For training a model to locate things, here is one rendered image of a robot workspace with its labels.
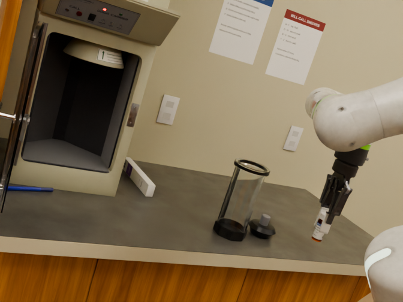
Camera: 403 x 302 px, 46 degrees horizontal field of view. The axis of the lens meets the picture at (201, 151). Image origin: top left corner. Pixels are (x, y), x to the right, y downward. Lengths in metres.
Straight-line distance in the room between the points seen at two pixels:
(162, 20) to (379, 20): 1.31
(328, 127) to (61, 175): 0.76
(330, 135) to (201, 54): 0.96
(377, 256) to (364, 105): 0.39
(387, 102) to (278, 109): 1.12
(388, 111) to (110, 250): 0.70
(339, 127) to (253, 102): 1.05
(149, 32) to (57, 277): 0.66
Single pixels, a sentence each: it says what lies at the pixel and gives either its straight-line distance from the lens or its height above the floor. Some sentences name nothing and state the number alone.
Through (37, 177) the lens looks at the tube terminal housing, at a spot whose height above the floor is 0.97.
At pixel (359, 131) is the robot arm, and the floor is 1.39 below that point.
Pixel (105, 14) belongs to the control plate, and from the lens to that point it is 1.25.
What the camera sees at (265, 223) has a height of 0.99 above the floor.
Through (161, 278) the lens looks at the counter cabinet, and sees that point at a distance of 1.31.
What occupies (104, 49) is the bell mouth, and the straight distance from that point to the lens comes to 1.36.
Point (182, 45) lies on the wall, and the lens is 1.85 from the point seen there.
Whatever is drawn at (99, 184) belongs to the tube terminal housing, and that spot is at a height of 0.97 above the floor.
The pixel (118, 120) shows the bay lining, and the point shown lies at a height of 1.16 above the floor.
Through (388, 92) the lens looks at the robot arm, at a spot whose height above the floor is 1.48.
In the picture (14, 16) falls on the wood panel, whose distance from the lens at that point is 1.20.
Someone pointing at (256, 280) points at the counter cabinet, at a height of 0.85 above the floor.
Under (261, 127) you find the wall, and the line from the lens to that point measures 2.08.
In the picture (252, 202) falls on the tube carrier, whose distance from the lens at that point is 1.38.
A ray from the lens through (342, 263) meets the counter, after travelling 1.58.
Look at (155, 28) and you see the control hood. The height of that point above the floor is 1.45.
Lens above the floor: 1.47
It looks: 13 degrees down
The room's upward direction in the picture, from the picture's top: 18 degrees clockwise
